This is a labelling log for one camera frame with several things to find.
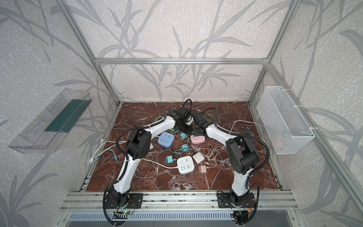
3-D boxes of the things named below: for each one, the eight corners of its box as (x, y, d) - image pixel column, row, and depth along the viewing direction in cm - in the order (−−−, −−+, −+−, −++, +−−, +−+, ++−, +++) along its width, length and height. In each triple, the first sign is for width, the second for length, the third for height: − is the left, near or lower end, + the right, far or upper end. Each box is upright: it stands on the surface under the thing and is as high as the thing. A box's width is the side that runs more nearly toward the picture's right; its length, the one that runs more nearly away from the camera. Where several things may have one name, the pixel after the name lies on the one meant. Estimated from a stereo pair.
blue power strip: (156, 144, 97) (155, 141, 95) (163, 133, 103) (162, 130, 101) (169, 149, 95) (169, 146, 93) (175, 137, 101) (175, 135, 98)
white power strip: (176, 174, 84) (176, 173, 82) (177, 157, 91) (177, 155, 89) (194, 174, 84) (194, 173, 82) (194, 157, 91) (194, 155, 89)
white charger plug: (199, 165, 88) (199, 163, 85) (193, 157, 91) (193, 155, 89) (205, 160, 90) (205, 158, 87) (198, 152, 93) (198, 151, 91)
